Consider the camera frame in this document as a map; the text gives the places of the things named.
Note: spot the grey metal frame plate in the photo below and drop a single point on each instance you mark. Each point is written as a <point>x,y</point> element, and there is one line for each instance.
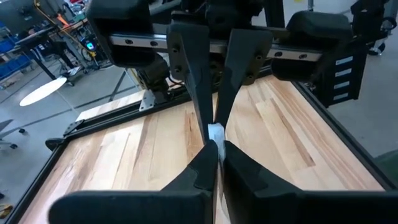
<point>147,100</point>

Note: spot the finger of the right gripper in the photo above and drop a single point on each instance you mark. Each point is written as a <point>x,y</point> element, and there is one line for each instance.
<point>196,62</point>
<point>242,59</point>

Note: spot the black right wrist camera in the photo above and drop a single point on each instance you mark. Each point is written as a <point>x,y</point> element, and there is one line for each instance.
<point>233,12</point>

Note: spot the dark green bulky object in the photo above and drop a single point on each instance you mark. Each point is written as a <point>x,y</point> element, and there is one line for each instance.
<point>388,165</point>

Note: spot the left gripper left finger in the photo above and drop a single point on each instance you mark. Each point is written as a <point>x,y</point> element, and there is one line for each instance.
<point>202,174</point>

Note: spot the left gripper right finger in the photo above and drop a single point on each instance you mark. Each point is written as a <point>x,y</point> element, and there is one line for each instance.
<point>248,177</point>

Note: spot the grey office chair base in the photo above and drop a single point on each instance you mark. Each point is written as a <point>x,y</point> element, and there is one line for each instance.
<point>7,132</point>

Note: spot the clear plastic zip bag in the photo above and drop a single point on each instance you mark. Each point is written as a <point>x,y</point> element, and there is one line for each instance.
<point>216,132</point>

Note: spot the shelf with blue bins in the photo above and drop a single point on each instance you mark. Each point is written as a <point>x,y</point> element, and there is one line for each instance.
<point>12,62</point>

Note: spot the black controller box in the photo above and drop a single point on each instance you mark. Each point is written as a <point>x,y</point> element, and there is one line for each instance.
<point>345,74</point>

